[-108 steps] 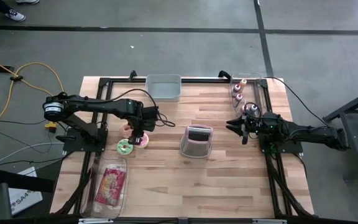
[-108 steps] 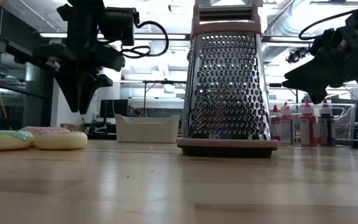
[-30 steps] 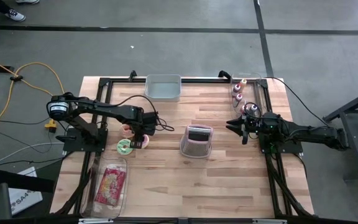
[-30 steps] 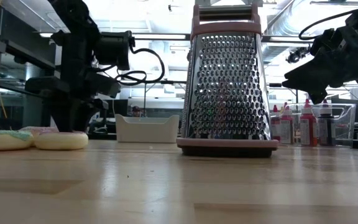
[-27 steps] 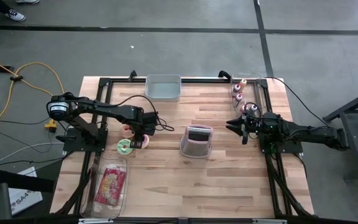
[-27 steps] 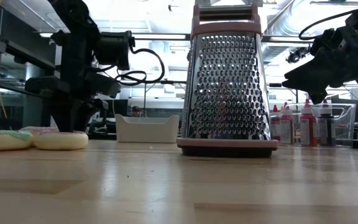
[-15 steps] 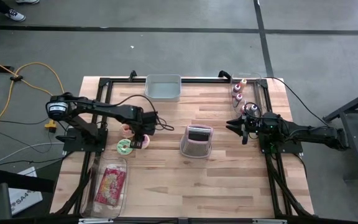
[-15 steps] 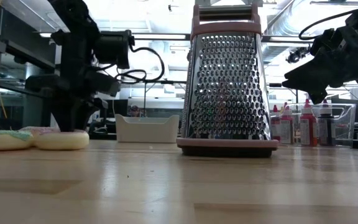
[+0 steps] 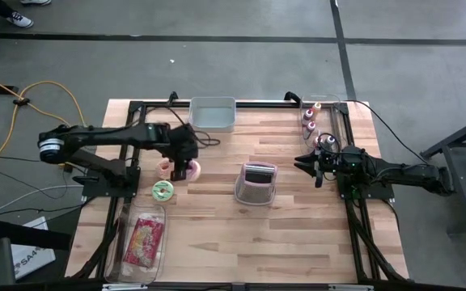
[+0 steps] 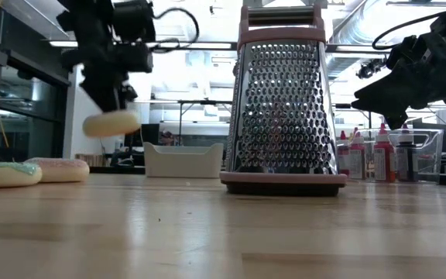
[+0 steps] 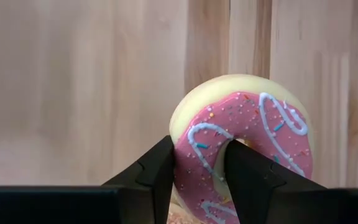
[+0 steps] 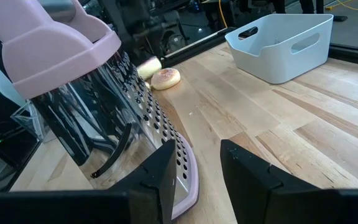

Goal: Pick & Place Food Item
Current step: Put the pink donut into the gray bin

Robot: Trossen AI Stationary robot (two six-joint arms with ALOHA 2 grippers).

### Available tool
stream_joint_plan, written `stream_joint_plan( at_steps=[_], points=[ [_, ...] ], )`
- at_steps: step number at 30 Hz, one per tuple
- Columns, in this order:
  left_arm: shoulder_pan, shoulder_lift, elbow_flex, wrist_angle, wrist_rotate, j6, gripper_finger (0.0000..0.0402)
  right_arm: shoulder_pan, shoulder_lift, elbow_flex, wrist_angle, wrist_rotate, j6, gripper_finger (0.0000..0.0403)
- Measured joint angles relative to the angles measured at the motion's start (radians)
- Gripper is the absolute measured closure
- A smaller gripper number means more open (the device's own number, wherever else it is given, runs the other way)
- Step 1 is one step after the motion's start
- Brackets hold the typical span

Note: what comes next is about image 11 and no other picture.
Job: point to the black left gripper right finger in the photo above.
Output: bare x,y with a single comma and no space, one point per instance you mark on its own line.
259,196

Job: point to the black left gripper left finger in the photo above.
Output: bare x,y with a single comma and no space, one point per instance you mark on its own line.
151,193

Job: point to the pink frosted toy donut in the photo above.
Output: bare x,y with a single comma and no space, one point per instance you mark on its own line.
244,109

